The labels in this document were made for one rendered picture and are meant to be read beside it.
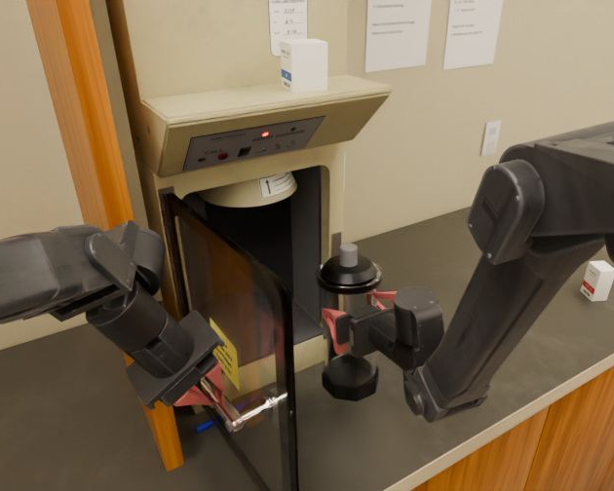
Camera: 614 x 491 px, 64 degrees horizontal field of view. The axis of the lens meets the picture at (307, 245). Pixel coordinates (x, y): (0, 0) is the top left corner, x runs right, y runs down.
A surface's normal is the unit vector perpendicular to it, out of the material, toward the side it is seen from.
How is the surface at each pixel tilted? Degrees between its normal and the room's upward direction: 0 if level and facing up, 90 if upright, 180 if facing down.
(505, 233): 97
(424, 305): 9
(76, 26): 90
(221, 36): 90
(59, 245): 62
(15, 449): 0
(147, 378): 26
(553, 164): 97
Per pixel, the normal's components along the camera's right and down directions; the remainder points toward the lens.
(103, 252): 0.90, -0.39
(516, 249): 0.29, 0.77
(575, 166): -0.96, 0.25
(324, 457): -0.02, -0.88
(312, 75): 0.32, 0.45
